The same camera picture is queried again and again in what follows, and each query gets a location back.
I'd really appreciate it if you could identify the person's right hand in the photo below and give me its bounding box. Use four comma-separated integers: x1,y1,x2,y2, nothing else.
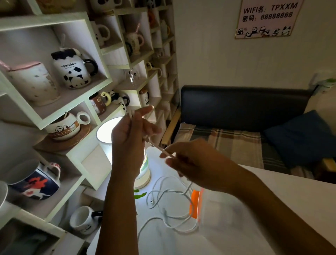
159,139,245,195

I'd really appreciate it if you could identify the person's left hand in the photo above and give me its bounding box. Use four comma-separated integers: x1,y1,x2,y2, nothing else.
111,105,162,182

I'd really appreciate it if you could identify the white charging cable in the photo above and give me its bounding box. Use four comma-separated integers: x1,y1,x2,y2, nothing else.
131,109,200,238

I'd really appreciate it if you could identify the person's left forearm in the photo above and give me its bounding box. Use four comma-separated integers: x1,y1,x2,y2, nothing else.
95,171,140,255

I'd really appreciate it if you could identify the person's right forearm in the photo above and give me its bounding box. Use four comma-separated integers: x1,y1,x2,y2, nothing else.
231,168,336,255

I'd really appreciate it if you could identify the wooden sofa armrest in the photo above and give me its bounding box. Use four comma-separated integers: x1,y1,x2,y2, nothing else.
160,107,182,146

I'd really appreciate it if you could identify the clear pouch with orange edge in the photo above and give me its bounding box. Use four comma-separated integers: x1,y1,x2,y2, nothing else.
189,188,237,226

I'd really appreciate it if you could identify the plaid seat cushion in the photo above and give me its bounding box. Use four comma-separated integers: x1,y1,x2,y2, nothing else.
174,123,316,180

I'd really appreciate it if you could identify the small white brown-topped mug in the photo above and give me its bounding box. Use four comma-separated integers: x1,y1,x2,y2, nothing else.
139,88,150,107

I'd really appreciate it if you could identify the white glowing table lamp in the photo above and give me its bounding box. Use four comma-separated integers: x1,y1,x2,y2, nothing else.
96,117,152,190

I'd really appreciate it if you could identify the black sofa backrest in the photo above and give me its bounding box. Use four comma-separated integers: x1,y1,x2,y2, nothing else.
180,85,313,132

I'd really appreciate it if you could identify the clear glass cup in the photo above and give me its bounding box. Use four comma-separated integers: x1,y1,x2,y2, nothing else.
125,68,140,85

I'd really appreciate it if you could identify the wooden saucer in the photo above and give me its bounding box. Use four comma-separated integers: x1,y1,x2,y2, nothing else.
34,125,91,153

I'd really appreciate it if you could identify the brown white panda cup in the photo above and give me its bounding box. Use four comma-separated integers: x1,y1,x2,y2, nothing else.
45,111,91,141

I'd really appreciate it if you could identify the white wooden shelf unit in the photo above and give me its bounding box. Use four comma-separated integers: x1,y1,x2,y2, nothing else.
0,0,182,255

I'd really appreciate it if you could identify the dark blue pillow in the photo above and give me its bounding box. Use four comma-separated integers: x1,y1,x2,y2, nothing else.
264,110,336,169

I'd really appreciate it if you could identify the black white panda mug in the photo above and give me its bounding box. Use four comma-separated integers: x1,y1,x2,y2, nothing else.
51,47,99,89

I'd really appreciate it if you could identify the blue mug with red print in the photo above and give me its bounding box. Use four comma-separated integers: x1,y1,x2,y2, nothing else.
5,159,61,201

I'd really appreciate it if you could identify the white mug with pink lid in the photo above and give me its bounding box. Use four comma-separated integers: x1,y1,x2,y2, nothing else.
0,60,61,107

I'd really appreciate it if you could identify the green white packet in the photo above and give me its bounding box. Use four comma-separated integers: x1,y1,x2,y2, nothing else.
312,78,336,95

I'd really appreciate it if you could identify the white bowl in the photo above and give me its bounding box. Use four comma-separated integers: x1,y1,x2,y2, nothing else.
0,181,8,208

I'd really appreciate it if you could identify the small panda mug black handle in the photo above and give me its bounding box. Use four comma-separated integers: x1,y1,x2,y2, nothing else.
110,90,130,114

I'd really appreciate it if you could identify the brown mug with yellow handle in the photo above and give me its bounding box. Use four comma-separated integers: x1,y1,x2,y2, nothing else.
89,91,112,115

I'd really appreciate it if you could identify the white mug with black handle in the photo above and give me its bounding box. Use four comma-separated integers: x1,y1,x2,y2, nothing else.
69,206,103,235

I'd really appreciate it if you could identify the wall sign with pandas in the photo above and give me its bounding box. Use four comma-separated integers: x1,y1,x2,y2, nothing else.
235,0,305,40

